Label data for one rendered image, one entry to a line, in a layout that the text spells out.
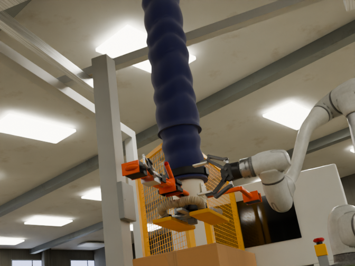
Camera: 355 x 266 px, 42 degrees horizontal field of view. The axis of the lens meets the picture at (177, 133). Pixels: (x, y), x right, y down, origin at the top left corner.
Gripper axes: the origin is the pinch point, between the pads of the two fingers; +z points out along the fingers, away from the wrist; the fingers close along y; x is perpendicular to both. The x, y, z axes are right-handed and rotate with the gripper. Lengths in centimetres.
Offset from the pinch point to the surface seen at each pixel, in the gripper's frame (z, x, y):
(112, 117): 108, 132, -112
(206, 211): 1.3, 9.6, 12.6
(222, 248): -5.5, 1.4, 31.4
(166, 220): 21.3, 9.7, 12.7
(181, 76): 6, 19, -64
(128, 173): 15.8, -37.6, 2.3
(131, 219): 103, 139, -24
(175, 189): 10.3, -2.6, 2.8
